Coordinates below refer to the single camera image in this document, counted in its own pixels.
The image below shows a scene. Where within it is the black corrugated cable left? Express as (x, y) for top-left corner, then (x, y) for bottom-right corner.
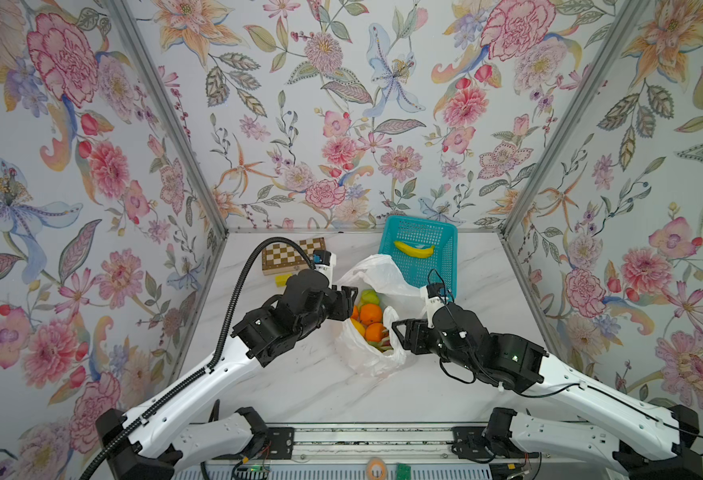
(77, 236), (316, 480)

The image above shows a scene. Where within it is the yellow toy brick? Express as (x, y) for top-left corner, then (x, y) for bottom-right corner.
(275, 274), (292, 288)

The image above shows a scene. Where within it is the dragon fruit pink green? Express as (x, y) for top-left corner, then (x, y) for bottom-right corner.
(369, 338), (393, 352)

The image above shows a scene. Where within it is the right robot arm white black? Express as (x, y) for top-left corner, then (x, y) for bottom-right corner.
(391, 303), (703, 479)

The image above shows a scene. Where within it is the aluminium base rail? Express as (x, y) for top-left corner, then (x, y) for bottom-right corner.
(113, 421), (629, 466)

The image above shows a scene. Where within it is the yellow apple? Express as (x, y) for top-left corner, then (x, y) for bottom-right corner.
(351, 319), (367, 338)

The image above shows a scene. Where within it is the teal plastic basket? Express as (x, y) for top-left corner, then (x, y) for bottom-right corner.
(379, 216), (459, 294)

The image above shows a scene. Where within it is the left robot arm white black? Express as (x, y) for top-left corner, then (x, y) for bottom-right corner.
(81, 268), (359, 479)

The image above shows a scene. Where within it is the tape roll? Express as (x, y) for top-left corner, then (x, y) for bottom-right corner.
(365, 458), (389, 480)

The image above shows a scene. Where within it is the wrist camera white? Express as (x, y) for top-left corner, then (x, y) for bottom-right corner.
(312, 249), (337, 285)
(419, 282), (449, 328)

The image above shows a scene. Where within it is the yellow banana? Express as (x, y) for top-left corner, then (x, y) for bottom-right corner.
(393, 241), (435, 259)

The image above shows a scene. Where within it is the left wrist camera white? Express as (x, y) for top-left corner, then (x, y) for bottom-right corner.
(312, 249), (337, 285)

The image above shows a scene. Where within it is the wooden chessboard box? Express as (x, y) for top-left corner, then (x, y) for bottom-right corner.
(261, 237), (326, 276)

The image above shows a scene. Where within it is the white plastic bag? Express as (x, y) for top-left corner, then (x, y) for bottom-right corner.
(334, 254), (425, 378)

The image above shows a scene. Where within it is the green circuit board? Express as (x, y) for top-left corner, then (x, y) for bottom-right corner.
(395, 463), (413, 480)

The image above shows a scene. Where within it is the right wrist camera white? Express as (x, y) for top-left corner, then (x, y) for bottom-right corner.
(419, 282), (449, 328)

